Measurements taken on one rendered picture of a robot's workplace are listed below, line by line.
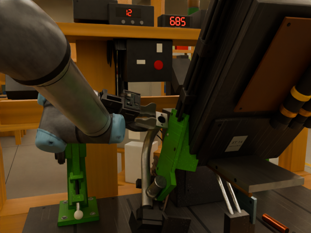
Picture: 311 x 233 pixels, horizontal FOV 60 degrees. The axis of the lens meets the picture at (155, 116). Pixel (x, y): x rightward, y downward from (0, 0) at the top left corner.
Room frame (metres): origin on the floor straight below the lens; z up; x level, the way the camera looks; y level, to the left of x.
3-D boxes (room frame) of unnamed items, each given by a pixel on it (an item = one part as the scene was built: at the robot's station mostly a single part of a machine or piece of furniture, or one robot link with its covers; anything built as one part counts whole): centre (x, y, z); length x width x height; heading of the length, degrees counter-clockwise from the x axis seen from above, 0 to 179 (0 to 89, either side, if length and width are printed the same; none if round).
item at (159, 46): (1.03, 0.04, 1.42); 0.17 x 0.12 x 0.15; 107
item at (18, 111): (1.22, -0.02, 1.23); 1.30 x 0.05 x 0.09; 107
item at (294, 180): (0.79, -0.24, 1.11); 0.39 x 0.16 x 0.03; 17
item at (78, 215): (0.79, 0.24, 0.96); 0.06 x 0.03 x 0.06; 17
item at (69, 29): (1.11, -0.06, 1.52); 0.90 x 0.25 x 0.04; 107
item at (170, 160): (0.78, -0.08, 1.17); 0.13 x 0.12 x 0.20; 107
